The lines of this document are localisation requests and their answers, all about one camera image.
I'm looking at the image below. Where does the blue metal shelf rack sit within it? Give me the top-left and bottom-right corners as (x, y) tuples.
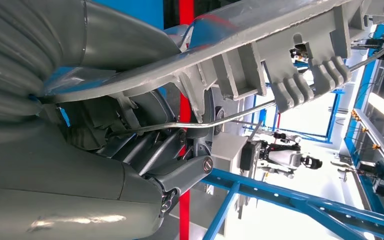
(92, 0), (384, 240)

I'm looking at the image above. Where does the red barrier belt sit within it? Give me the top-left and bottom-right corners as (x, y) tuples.
(178, 0), (196, 240)

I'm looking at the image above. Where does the grey humanoid robot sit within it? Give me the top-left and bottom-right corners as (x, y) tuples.
(239, 130), (324, 180)

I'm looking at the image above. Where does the blue background frame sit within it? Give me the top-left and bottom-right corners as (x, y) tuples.
(249, 89), (345, 145)

